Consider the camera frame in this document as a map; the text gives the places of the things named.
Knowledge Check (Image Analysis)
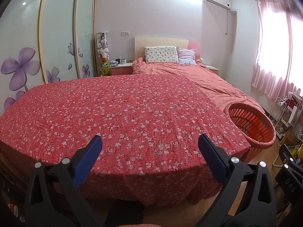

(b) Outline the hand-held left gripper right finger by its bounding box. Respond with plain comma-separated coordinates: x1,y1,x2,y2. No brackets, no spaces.
198,134,278,227

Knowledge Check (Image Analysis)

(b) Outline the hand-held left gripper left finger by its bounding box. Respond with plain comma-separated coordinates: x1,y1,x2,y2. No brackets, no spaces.
23,135,105,227

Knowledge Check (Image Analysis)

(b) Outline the orange plastic laundry basket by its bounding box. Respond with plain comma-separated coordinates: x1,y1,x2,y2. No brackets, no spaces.
223,102,276,163

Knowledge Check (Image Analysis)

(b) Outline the brown paper bag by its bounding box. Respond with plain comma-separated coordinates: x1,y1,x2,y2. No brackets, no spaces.
279,129,301,147

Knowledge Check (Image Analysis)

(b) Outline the red floral table cloth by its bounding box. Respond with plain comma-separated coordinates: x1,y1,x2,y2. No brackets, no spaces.
0,74,251,206

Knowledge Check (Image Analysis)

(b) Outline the pink duvet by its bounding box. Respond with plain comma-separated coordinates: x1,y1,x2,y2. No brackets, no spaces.
131,57,267,116

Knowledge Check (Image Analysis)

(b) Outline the pink nightstand with mugs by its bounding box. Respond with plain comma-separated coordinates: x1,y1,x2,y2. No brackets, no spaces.
111,63,133,76

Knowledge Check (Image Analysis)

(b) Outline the pink striped pillow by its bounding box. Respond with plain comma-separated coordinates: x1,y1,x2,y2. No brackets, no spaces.
177,47,197,65

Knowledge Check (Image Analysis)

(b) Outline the clear tube of plush toys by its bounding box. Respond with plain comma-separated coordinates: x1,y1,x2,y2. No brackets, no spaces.
97,31,111,77

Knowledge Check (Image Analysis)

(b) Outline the white floral pillow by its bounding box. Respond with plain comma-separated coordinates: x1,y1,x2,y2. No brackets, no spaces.
144,46,179,64

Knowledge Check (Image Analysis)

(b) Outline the pink curtain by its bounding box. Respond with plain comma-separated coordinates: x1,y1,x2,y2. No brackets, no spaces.
250,0,293,101
285,3,303,95

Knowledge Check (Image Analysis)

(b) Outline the wardrobe with purple flower print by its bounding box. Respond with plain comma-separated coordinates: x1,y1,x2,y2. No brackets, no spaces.
0,0,98,114

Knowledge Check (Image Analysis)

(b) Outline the beige and pink headboard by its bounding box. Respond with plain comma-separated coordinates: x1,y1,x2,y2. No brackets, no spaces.
134,36,200,62

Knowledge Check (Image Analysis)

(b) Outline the air conditioner pipe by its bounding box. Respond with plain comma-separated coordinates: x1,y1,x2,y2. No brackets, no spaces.
224,11,230,35

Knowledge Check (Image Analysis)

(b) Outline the white air conditioner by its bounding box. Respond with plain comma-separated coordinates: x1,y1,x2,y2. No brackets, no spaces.
205,0,231,11

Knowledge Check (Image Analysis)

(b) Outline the white tube frame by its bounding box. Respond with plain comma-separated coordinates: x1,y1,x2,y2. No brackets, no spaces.
272,144,283,168

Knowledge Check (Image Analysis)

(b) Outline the white wire cart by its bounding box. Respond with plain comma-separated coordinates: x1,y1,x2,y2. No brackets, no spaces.
267,96,290,139

